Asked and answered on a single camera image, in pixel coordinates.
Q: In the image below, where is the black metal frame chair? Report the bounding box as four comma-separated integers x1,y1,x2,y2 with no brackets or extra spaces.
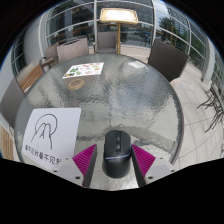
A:
196,79,224,134

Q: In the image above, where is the colourful picture menu card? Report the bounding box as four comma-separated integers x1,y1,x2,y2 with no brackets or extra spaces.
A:
62,61,105,79

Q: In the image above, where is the white mouse pad with drawing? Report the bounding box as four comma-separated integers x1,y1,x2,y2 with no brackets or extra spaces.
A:
20,107,83,171

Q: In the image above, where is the brass table centre ring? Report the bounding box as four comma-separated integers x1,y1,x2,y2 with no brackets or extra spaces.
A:
67,78,86,92

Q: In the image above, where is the black computer mouse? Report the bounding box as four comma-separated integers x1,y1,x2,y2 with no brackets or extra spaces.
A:
101,129,134,179

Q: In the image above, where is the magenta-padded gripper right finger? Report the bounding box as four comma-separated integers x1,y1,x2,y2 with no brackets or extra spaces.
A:
130,143,176,188

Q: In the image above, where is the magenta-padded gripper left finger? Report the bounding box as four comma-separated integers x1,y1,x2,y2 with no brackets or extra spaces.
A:
51,143,99,188

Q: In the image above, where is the golden menu stand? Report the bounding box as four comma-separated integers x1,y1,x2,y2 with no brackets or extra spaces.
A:
99,8,139,55

